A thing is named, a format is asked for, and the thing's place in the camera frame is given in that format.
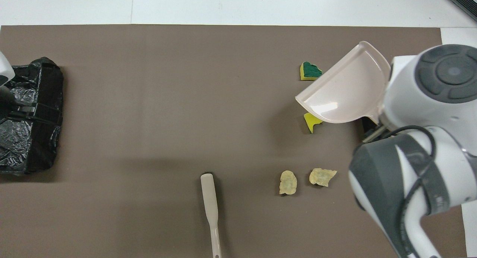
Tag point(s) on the dark ribbed device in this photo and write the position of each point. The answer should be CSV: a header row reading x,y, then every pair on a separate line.
x,y
464,2

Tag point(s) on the black bag lined bin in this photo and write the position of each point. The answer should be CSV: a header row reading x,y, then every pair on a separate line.
x,y
367,124
22,150

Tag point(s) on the yellow sponge piece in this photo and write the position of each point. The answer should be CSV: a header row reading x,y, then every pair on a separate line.
x,y
311,123

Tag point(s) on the large brown table mat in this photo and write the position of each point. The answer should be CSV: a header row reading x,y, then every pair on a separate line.
x,y
149,101

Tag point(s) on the pale oval chip piece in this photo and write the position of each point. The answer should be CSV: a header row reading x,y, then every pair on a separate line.
x,y
288,182

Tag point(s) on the green topped yellow sponge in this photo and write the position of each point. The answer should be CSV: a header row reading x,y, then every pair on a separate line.
x,y
308,71

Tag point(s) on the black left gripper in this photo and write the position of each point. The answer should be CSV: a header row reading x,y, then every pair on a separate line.
x,y
22,112

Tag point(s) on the beige plastic dustpan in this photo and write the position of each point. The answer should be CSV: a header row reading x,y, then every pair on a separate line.
x,y
346,94

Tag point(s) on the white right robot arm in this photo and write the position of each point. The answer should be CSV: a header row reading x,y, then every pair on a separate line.
x,y
447,120

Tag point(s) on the pale pointed chip piece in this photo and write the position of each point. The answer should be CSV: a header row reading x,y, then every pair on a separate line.
x,y
322,176

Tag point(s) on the beige hand brush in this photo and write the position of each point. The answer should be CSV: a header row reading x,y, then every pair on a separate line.
x,y
208,198

